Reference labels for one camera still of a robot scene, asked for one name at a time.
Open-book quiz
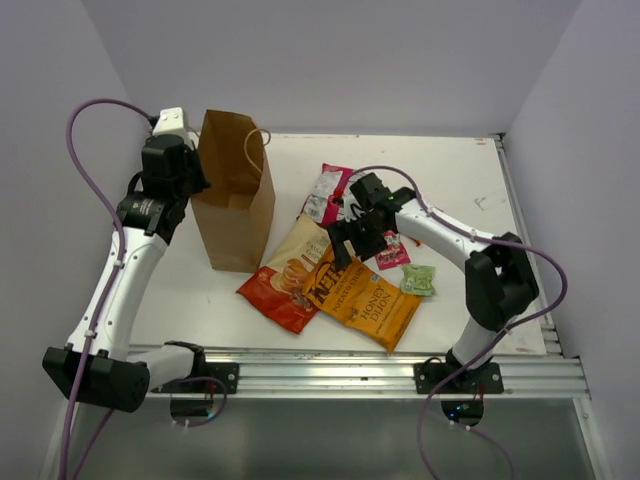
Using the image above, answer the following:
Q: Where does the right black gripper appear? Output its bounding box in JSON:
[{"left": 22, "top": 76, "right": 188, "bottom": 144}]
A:
[{"left": 327, "top": 213, "right": 389, "bottom": 271}]

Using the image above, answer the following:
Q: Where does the orange Kettle chips bag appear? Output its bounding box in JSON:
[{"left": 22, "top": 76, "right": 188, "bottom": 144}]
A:
[{"left": 302, "top": 248, "right": 422, "bottom": 353}]

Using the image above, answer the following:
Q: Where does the brown paper bag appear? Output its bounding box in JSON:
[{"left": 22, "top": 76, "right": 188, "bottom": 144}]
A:
[{"left": 191, "top": 110, "right": 276, "bottom": 273}]

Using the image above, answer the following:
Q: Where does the pink silver chips bag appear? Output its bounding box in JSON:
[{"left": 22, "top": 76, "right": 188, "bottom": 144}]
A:
[{"left": 301, "top": 163, "right": 353, "bottom": 228}]

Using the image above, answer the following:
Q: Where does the cassava chips bag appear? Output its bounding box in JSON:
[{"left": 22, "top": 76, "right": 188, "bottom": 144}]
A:
[{"left": 237, "top": 213, "right": 330, "bottom": 334}]

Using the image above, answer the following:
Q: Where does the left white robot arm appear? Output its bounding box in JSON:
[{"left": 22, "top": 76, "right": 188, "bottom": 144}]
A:
[{"left": 42, "top": 134, "right": 210, "bottom": 412}]

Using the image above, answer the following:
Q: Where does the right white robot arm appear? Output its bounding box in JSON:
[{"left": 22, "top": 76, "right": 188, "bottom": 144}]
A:
[{"left": 328, "top": 173, "right": 539, "bottom": 393}]

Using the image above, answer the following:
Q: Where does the small pink candy packet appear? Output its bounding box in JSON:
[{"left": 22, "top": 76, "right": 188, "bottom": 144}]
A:
[{"left": 375, "top": 231, "right": 410, "bottom": 270}]

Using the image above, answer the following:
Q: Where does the small green candy packet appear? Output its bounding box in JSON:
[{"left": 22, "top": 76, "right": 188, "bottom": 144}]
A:
[{"left": 400, "top": 264, "right": 436, "bottom": 297}]

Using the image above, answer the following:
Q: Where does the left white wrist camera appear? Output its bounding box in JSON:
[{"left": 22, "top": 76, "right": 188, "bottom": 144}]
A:
[{"left": 152, "top": 107, "right": 189, "bottom": 139}]

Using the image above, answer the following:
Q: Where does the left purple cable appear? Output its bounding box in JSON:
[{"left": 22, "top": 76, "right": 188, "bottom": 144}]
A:
[{"left": 58, "top": 98, "right": 160, "bottom": 480}]

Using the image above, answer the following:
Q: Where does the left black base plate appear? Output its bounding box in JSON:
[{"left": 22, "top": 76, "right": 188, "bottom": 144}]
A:
[{"left": 152, "top": 362, "right": 240, "bottom": 395}]

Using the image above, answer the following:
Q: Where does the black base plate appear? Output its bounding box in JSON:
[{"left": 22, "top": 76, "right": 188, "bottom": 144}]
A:
[
  {"left": 413, "top": 357, "right": 505, "bottom": 395},
  {"left": 152, "top": 362, "right": 240, "bottom": 395}
]

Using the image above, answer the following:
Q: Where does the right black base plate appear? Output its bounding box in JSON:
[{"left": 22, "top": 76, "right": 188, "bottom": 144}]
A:
[{"left": 413, "top": 357, "right": 505, "bottom": 395}]

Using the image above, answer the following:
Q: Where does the aluminium extrusion rail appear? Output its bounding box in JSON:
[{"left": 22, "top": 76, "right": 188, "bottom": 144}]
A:
[{"left": 205, "top": 348, "right": 590, "bottom": 400}]

